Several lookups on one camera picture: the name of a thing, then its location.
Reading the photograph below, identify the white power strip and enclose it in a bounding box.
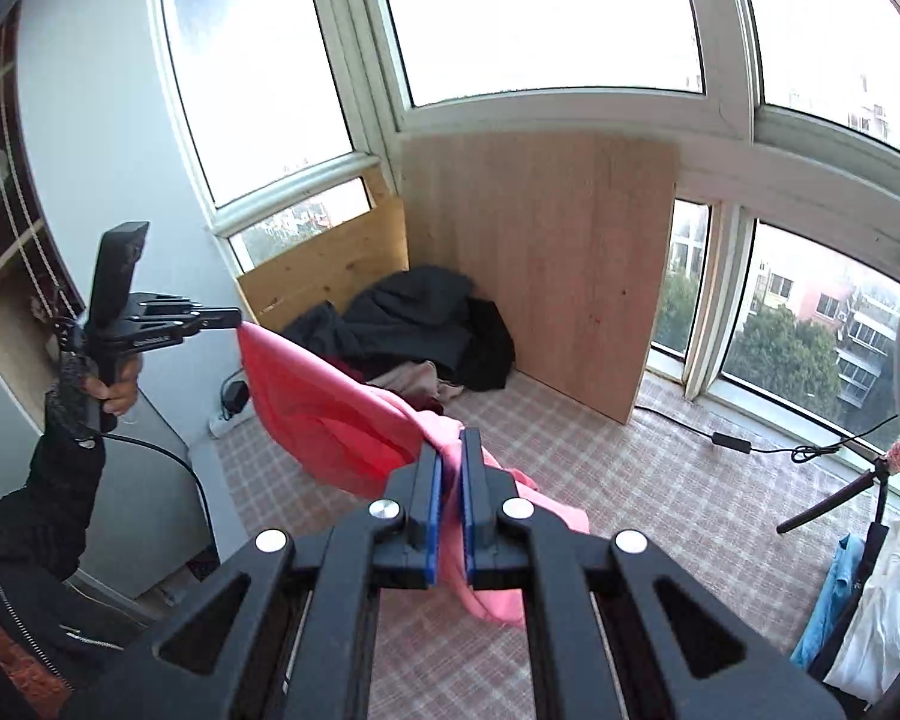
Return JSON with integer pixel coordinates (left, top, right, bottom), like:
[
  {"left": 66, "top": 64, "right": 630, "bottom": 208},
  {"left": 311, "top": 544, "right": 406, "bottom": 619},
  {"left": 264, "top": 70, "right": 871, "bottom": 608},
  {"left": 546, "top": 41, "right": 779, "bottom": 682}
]
[{"left": 208, "top": 406, "right": 251, "bottom": 440}]

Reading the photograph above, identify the large wooden board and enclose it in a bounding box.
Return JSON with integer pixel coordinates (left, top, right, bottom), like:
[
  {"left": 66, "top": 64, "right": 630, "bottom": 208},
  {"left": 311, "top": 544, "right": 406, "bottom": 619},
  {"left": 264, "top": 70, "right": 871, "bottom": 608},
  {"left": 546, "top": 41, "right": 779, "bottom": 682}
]
[{"left": 396, "top": 130, "right": 681, "bottom": 427}]

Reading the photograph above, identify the person's orange patterned top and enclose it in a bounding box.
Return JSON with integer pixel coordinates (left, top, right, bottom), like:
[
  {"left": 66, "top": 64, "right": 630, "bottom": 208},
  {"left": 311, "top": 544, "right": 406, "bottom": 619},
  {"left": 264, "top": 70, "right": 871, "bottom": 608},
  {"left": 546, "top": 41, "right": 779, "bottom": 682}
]
[{"left": 0, "top": 574, "right": 72, "bottom": 720}]

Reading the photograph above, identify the person's left hand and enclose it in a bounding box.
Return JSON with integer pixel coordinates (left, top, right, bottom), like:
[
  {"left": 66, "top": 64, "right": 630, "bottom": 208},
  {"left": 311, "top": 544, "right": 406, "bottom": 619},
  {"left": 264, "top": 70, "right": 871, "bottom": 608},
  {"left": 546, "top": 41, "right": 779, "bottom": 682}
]
[{"left": 81, "top": 355, "right": 144, "bottom": 419}]

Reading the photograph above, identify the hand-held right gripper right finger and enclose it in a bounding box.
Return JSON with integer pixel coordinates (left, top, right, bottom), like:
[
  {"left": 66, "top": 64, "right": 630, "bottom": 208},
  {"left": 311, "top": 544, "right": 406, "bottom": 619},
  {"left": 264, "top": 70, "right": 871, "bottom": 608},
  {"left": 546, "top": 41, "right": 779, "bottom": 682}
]
[{"left": 461, "top": 427, "right": 848, "bottom": 720}]

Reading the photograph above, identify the beige garment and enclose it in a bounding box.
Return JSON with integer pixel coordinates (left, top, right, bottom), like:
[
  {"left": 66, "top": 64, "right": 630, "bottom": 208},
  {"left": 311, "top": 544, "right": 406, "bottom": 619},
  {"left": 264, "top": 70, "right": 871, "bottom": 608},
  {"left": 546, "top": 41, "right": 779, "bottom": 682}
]
[{"left": 373, "top": 360, "right": 466, "bottom": 411}]

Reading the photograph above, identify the black power cable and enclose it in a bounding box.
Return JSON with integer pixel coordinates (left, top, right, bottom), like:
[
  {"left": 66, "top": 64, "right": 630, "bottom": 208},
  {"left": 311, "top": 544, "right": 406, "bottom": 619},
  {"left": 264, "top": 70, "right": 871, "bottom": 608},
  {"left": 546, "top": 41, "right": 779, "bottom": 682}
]
[{"left": 636, "top": 403, "right": 875, "bottom": 467}]

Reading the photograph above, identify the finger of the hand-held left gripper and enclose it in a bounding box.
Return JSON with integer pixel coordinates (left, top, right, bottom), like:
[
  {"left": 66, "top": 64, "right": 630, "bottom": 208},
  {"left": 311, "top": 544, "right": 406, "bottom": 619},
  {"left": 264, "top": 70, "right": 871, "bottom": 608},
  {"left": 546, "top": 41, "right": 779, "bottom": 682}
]
[{"left": 190, "top": 304, "right": 243, "bottom": 333}]

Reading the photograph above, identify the pink t-shirt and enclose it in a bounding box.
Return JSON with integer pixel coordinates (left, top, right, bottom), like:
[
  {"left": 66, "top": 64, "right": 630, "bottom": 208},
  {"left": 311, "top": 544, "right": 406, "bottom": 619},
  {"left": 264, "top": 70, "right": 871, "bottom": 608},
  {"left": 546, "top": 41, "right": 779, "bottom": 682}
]
[{"left": 236, "top": 321, "right": 592, "bottom": 627}]

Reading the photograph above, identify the wooden bookshelf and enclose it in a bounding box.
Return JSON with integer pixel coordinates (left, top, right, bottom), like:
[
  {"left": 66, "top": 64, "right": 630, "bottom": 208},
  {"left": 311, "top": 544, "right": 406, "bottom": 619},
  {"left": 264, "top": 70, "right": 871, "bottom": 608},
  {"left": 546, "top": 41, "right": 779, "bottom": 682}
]
[{"left": 0, "top": 15, "right": 85, "bottom": 407}]

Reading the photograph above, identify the folded white garment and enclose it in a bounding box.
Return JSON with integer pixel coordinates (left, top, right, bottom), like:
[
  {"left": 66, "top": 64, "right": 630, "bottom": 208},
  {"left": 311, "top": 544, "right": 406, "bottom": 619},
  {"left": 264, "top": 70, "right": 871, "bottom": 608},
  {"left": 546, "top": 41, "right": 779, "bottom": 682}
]
[{"left": 823, "top": 516, "right": 900, "bottom": 707}]

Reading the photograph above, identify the folded dark navy garment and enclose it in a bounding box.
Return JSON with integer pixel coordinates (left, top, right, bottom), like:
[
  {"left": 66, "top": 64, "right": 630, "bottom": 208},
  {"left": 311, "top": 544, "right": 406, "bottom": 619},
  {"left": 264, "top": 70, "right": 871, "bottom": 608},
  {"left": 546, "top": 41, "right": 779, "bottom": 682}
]
[{"left": 806, "top": 523, "right": 892, "bottom": 685}]

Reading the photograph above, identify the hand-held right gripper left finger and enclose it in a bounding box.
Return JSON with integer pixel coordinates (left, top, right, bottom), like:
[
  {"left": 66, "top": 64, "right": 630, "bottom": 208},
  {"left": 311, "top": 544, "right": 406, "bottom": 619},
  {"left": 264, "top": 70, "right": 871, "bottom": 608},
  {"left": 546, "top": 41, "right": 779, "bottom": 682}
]
[{"left": 60, "top": 450, "right": 445, "bottom": 720}]

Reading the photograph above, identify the black clothes pile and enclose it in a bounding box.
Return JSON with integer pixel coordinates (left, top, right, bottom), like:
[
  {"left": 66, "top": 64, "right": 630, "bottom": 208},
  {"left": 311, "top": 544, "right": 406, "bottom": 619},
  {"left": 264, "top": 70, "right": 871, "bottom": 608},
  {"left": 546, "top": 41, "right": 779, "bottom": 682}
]
[{"left": 280, "top": 265, "right": 517, "bottom": 393}]

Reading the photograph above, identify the person's black jacket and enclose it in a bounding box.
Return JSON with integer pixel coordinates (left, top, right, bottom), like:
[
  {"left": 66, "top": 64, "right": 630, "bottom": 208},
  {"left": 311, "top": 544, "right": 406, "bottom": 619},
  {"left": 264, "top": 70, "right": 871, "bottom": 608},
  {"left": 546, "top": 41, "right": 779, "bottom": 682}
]
[{"left": 0, "top": 551, "right": 162, "bottom": 720}]

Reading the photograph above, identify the person's left forearm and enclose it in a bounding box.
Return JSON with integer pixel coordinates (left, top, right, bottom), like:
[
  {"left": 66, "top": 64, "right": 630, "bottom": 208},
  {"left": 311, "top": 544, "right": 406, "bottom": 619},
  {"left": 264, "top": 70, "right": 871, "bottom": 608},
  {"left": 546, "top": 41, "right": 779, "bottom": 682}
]
[{"left": 0, "top": 356, "right": 108, "bottom": 584}]

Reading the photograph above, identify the pink plaid bed sheet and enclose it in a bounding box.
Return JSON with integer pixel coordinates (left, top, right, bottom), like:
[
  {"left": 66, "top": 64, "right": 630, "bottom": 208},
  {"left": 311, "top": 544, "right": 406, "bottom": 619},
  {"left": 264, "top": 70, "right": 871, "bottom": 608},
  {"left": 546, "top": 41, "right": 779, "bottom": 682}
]
[{"left": 210, "top": 371, "right": 900, "bottom": 720}]

